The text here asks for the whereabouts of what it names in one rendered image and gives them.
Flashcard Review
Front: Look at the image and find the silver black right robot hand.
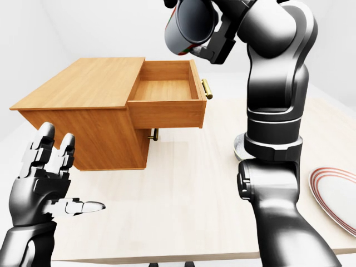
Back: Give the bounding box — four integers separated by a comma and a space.
164, 0, 319, 66

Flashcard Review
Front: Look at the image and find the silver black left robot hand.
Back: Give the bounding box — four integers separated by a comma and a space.
7, 121, 107, 227

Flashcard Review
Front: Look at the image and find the grey tin with red print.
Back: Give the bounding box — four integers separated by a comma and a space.
163, 0, 221, 56

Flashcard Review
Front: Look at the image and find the wooden cabinet drawer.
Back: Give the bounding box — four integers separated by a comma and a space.
127, 58, 208, 130
135, 128, 152, 169

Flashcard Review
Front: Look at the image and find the wooden cabinet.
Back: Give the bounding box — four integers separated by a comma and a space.
9, 57, 153, 172

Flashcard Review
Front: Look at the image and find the white plate with red rings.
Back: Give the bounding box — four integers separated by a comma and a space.
308, 166, 356, 238

